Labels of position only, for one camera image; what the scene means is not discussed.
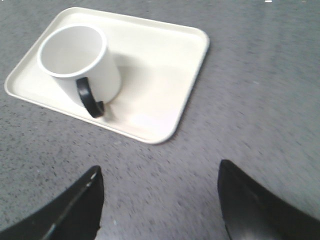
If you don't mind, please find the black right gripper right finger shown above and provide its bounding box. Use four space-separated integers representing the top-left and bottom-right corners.
217 159 320 240

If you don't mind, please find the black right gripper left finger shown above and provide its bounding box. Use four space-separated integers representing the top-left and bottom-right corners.
0 165 104 240

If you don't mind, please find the white smiley mug black handle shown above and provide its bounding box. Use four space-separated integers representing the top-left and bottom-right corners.
36 24 122 118

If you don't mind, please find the cream rectangular plastic tray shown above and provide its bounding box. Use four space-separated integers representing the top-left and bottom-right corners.
4 7 210 144

